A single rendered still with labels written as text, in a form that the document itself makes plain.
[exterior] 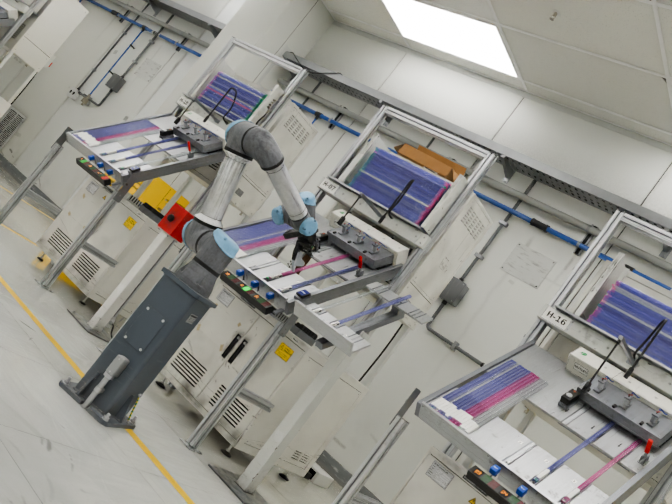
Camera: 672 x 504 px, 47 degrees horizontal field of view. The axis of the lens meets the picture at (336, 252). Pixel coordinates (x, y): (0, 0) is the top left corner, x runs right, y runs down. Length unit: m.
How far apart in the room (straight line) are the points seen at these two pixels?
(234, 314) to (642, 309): 1.86
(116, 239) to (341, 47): 3.17
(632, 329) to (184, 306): 1.72
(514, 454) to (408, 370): 2.45
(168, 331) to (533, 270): 2.92
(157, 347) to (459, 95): 3.86
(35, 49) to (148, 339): 5.02
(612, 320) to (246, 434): 1.65
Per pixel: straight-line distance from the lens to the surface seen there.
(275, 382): 3.53
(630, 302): 3.26
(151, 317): 2.82
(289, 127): 4.87
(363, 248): 3.67
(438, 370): 5.05
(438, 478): 3.08
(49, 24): 7.52
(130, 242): 4.51
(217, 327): 3.84
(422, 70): 6.38
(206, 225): 2.92
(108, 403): 2.85
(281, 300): 3.28
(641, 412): 3.06
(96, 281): 4.54
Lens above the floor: 0.72
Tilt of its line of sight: 5 degrees up
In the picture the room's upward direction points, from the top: 37 degrees clockwise
